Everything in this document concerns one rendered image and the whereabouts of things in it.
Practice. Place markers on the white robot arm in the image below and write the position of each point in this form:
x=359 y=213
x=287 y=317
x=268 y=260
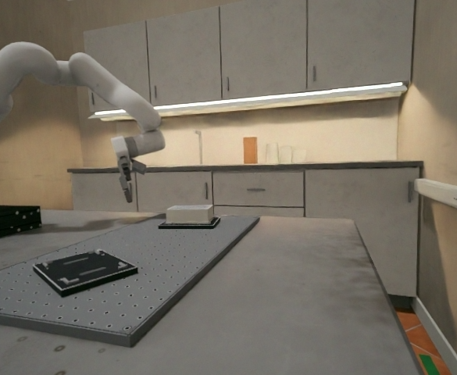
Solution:
x=21 y=58

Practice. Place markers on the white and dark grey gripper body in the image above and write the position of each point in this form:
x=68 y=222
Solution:
x=121 y=149

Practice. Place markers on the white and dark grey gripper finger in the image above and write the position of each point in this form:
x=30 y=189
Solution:
x=123 y=161
x=128 y=178

